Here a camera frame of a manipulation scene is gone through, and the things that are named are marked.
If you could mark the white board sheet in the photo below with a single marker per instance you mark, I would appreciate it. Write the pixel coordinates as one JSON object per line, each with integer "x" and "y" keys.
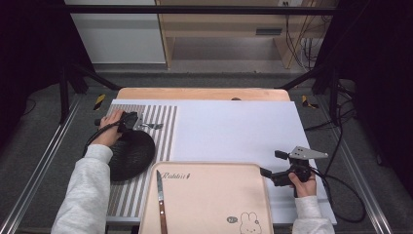
{"x": 233, "y": 130}

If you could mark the aluminium floor rail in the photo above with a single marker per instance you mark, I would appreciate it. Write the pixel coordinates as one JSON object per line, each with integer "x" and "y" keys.
{"x": 363, "y": 182}
{"x": 39, "y": 172}

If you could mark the black metal stand leg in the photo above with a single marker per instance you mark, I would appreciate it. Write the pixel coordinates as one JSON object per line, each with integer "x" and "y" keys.
{"x": 332, "y": 94}
{"x": 65, "y": 94}

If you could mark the black yellow floor tape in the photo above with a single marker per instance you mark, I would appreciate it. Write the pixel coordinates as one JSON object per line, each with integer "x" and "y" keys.
{"x": 99, "y": 101}
{"x": 305, "y": 101}

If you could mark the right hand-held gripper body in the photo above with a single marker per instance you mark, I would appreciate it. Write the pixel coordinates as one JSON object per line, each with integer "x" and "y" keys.
{"x": 307, "y": 152}

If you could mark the striped brown white placemat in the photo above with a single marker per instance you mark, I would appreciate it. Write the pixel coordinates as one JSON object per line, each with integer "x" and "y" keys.
{"x": 165, "y": 136}

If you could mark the black horizontal frame bar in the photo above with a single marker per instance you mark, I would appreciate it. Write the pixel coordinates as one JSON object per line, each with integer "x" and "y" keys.
{"x": 195, "y": 9}

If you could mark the black curtain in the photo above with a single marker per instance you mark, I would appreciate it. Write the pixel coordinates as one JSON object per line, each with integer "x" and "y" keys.
{"x": 29, "y": 48}
{"x": 380, "y": 65}

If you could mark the person's left hand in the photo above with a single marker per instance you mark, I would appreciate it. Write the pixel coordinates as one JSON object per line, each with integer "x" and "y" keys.
{"x": 108, "y": 133}

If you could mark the light wooden desk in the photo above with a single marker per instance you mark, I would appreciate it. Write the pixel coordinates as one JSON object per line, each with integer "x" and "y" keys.
{"x": 227, "y": 22}

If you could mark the beige tray with rabbit print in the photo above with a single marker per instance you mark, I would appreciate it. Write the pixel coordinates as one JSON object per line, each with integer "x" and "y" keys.
{"x": 214, "y": 201}

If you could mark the white cabinet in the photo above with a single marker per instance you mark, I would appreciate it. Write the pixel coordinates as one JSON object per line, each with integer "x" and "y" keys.
{"x": 120, "y": 35}

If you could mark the person's right hand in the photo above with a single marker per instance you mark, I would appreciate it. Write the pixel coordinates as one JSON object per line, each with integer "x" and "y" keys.
{"x": 305, "y": 188}

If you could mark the black textured round plate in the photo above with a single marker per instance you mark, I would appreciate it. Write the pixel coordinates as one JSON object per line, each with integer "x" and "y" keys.
{"x": 136, "y": 156}

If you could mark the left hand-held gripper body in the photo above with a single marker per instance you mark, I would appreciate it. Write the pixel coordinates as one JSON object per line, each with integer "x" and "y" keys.
{"x": 130, "y": 121}

